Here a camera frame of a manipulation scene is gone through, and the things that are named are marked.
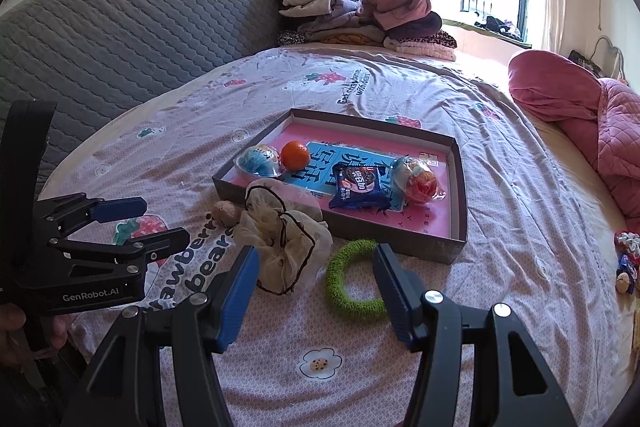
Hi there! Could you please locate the pile of folded clothes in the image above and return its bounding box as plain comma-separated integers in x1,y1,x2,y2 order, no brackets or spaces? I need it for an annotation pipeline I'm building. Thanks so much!
277,0,458,62

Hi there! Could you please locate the walnut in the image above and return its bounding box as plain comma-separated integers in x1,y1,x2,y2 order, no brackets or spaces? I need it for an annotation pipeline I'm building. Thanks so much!
212,200,243,228

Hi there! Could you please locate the person's left hand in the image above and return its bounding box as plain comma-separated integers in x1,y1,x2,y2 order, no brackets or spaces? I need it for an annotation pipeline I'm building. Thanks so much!
1,303,73,367

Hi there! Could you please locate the pink quilted blanket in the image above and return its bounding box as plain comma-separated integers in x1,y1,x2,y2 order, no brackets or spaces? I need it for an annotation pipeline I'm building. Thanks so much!
508,50,640,232

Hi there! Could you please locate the grey quilted headboard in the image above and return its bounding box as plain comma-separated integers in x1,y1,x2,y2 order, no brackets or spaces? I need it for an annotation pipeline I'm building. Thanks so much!
1,0,279,188

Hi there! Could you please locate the beige polka dot scrunchie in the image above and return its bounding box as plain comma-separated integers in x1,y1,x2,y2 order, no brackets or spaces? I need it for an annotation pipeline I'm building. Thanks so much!
233,178,333,296

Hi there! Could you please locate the pink strawberry print bedsheet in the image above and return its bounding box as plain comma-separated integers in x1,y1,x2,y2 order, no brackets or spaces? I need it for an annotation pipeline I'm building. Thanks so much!
39,42,640,427

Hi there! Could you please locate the green fuzzy hair ring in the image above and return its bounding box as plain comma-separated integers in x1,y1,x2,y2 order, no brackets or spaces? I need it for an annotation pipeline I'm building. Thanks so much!
324,238,392,323

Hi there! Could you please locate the large orange mandarin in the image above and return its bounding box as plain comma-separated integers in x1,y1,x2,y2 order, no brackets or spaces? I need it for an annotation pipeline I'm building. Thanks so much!
280,141,310,171

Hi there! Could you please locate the red blue Kinder egg toy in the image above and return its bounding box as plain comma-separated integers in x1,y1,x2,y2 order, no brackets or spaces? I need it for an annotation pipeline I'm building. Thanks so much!
390,156,446,205

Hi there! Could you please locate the shallow grey cardboard box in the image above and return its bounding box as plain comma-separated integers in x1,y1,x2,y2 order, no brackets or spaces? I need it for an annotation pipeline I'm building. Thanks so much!
213,108,468,265

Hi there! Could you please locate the blue Oreo cookie packet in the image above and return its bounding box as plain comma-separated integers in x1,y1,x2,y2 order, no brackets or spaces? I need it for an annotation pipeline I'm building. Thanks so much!
329,162,390,211

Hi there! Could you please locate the small colourful doll toy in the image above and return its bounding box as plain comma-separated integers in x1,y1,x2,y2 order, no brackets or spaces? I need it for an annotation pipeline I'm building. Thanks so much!
614,231,639,295

